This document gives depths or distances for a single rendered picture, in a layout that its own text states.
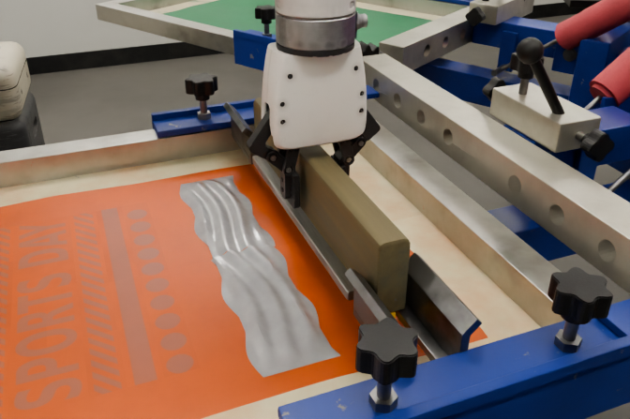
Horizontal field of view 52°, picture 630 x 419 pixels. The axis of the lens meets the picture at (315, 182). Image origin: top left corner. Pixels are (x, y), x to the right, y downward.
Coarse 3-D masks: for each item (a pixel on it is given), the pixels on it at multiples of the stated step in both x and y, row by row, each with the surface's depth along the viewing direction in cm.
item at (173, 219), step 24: (240, 168) 87; (96, 192) 81; (120, 192) 81; (144, 192) 81; (168, 192) 81; (264, 192) 81; (0, 216) 76; (24, 216) 76; (48, 216) 76; (168, 216) 76; (192, 216) 76; (264, 216) 76; (288, 216) 76; (168, 240) 71; (192, 240) 71; (288, 240) 71; (168, 264) 67
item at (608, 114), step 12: (600, 108) 83; (612, 108) 83; (612, 120) 79; (624, 120) 79; (516, 132) 76; (612, 132) 78; (624, 132) 78; (540, 144) 74; (624, 144) 79; (564, 156) 76; (576, 156) 77; (612, 156) 79; (624, 156) 80
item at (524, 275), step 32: (224, 128) 90; (384, 128) 90; (0, 160) 81; (32, 160) 82; (64, 160) 83; (96, 160) 85; (128, 160) 87; (160, 160) 88; (384, 160) 84; (416, 160) 81; (416, 192) 77; (448, 192) 74; (448, 224) 71; (480, 224) 68; (480, 256) 66; (512, 256) 63; (512, 288) 62; (544, 288) 58; (544, 320) 58
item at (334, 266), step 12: (264, 168) 78; (264, 180) 77; (276, 180) 75; (276, 192) 73; (288, 204) 70; (300, 216) 68; (300, 228) 67; (312, 228) 66; (312, 240) 64; (324, 240) 64; (324, 252) 62; (324, 264) 61; (336, 264) 60; (336, 276) 59; (348, 288) 57
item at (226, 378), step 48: (192, 288) 64; (336, 288) 64; (192, 336) 58; (240, 336) 58; (336, 336) 58; (480, 336) 58; (144, 384) 53; (192, 384) 53; (240, 384) 53; (288, 384) 53
